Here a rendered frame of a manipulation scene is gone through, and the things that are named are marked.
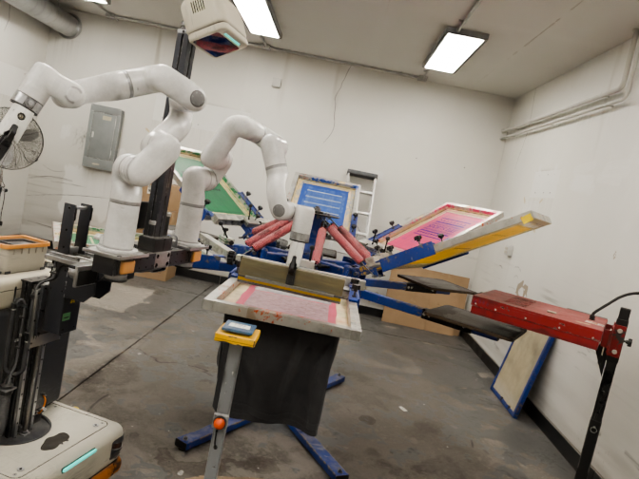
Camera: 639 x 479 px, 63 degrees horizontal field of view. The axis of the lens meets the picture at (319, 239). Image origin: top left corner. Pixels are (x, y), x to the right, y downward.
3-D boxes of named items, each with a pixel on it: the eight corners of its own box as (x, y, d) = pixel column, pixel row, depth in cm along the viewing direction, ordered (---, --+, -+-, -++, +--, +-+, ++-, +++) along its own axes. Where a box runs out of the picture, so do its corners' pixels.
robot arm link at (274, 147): (231, 119, 199) (246, 125, 214) (243, 173, 199) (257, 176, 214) (270, 107, 195) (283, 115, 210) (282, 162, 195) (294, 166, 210)
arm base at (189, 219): (156, 239, 207) (163, 201, 206) (173, 238, 219) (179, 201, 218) (191, 247, 204) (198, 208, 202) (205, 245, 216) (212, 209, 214)
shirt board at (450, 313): (524, 342, 282) (528, 328, 281) (509, 355, 248) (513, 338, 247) (319, 278, 350) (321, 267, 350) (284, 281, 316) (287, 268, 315)
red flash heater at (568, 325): (610, 341, 263) (616, 318, 262) (606, 357, 224) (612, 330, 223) (490, 307, 295) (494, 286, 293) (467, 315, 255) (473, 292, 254)
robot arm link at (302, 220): (275, 199, 197) (282, 200, 206) (269, 226, 198) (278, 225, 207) (313, 207, 193) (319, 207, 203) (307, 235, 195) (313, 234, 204)
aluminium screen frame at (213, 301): (359, 341, 188) (361, 332, 187) (201, 309, 189) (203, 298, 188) (353, 297, 266) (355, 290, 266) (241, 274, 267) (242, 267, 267)
